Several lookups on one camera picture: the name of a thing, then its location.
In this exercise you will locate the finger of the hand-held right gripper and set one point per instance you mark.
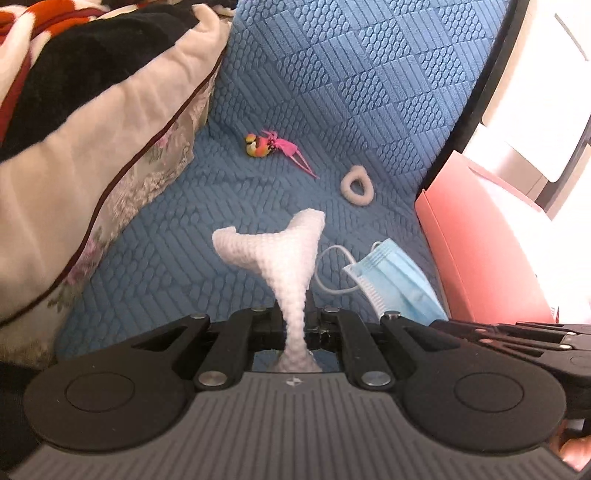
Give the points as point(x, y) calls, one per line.
point(498, 339)
point(577, 334)

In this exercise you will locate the white waffle cloth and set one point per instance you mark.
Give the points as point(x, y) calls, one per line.
point(277, 258)

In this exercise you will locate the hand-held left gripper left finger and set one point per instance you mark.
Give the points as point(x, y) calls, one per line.
point(265, 318)

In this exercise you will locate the red black cream striped blanket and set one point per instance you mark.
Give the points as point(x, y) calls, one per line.
point(92, 60)

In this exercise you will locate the beige chair back panel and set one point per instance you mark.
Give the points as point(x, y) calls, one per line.
point(545, 69)

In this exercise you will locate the person's right hand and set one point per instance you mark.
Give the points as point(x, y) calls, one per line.
point(577, 454)

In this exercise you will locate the blue quilted mattress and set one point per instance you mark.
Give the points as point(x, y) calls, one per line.
point(346, 69)

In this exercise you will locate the blue face mask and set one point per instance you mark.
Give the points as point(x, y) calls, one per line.
point(397, 277)

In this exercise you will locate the floral cream pillow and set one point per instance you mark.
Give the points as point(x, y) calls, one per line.
point(69, 184)

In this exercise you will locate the pink cardboard box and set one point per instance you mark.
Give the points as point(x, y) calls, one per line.
point(471, 249)

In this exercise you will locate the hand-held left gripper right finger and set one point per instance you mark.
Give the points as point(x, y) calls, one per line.
point(328, 323)

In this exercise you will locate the pink orange ribbon toy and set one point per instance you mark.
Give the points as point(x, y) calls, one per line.
point(258, 146)

